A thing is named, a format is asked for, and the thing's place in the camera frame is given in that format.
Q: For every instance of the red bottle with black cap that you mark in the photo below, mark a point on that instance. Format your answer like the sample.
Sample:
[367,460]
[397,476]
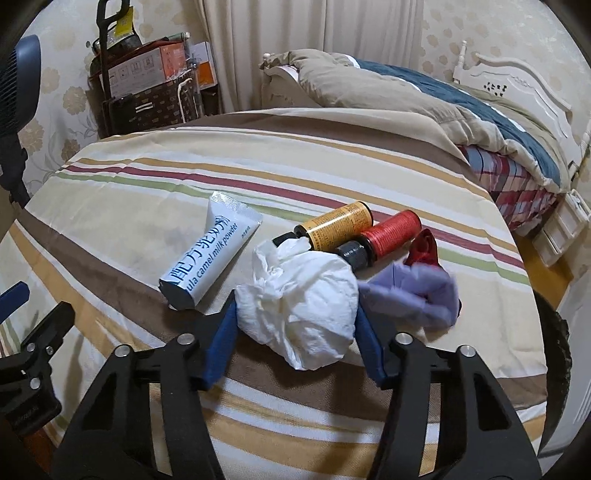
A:
[392,233]

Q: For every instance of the white tissue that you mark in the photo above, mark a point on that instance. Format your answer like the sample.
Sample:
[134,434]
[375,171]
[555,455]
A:
[300,300]

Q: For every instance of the checkered bed sheet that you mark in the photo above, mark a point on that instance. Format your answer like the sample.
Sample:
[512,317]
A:
[512,184]

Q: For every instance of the blue mesh office chair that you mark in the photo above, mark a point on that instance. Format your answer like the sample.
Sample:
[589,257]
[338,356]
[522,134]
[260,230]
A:
[18,83]

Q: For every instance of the white and blue packet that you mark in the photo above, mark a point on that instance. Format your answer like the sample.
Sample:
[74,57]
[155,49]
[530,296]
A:
[207,258]

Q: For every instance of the blue and beige duvet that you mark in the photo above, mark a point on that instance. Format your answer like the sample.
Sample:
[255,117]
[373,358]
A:
[392,97]

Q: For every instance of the striped tablecloth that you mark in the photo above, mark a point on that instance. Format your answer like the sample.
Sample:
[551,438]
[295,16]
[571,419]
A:
[277,157]

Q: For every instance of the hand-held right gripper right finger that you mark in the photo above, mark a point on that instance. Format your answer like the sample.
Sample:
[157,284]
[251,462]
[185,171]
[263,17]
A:
[369,344]

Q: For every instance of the trash bin with black bag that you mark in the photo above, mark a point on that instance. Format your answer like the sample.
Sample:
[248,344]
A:
[561,369]

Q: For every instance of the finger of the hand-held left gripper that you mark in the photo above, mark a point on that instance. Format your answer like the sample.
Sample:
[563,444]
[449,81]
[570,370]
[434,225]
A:
[44,332]
[13,297]

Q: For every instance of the large white and orange box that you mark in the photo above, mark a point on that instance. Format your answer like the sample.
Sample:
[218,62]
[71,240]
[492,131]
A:
[143,69]

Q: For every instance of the yellow bottle with black cap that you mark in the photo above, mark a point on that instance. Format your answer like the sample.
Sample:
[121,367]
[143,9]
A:
[337,226]

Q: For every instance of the white bed headboard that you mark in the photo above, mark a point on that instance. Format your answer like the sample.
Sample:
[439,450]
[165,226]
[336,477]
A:
[526,83]

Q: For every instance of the white plastic drawer unit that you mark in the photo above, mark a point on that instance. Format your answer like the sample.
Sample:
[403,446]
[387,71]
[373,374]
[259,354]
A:
[561,226]

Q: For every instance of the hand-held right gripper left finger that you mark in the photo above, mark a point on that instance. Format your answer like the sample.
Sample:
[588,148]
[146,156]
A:
[221,344]

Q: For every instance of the purple glove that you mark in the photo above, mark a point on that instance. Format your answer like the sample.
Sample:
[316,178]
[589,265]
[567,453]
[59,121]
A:
[406,291]

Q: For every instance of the small white and orange box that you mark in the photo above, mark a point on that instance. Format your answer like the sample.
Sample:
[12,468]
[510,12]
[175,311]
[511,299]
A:
[203,64]

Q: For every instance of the cream curtain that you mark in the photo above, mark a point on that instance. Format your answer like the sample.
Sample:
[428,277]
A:
[300,50]

